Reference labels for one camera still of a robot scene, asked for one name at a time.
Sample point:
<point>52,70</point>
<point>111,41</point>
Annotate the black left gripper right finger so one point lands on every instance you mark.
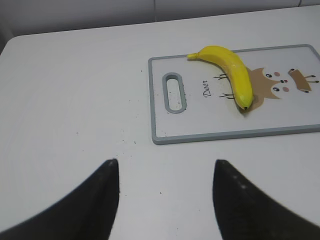
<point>244,212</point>

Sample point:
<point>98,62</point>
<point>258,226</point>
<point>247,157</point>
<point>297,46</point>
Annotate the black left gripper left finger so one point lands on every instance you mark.
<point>86,213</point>

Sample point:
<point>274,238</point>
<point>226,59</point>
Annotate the yellow plastic banana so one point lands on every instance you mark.
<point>234,69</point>

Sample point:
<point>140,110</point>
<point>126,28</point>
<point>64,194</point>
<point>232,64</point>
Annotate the white grey deer cutting board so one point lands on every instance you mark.
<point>192,101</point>

